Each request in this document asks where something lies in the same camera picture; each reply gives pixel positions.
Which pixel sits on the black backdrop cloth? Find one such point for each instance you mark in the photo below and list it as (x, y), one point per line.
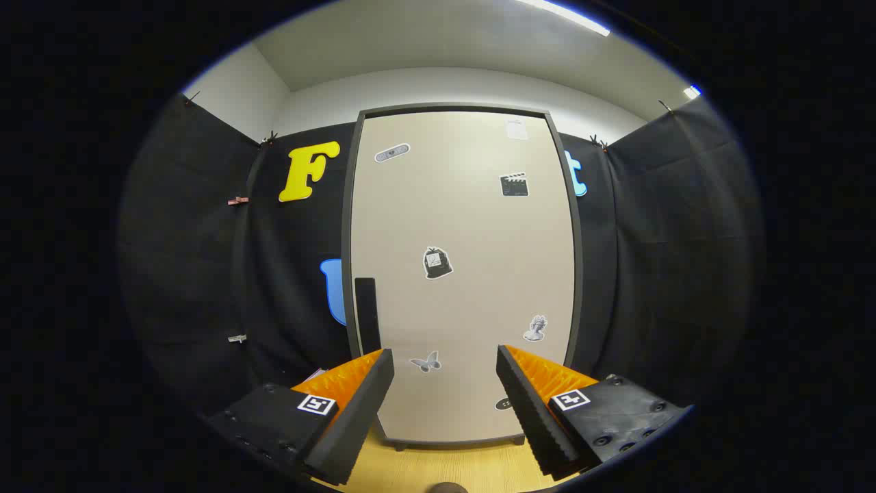
(191, 260)

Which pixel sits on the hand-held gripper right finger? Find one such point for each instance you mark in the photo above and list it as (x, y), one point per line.
(534, 418)

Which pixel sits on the black binder clip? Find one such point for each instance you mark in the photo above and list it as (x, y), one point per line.
(272, 138)
(665, 106)
(191, 98)
(599, 142)

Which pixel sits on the brown fuzzy shoe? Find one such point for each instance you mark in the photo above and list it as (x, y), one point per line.
(448, 488)

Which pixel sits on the long ceiling light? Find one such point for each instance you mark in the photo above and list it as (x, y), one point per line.
(568, 17)

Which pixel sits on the grey shoe cabinet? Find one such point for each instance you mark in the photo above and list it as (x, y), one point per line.
(452, 107)

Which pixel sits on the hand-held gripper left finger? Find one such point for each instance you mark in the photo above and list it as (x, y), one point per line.
(356, 424)

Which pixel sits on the blue book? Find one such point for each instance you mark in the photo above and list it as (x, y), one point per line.
(316, 375)

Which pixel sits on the small ceiling light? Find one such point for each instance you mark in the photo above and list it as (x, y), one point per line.
(692, 92)

